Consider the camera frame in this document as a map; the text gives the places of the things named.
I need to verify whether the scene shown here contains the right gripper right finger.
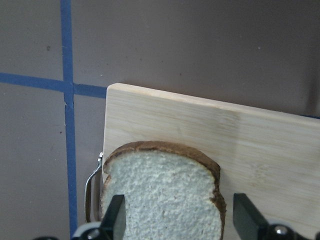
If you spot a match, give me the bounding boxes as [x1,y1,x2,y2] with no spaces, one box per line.
[232,193,269,240]

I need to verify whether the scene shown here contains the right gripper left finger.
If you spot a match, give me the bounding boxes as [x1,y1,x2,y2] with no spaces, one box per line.
[100,194,126,240]

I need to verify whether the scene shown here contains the bread slice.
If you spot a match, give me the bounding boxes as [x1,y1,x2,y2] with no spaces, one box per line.
[100,141,226,240]

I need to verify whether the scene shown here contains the wooden cutting board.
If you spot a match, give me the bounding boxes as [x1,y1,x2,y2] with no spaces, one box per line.
[103,83,320,240]

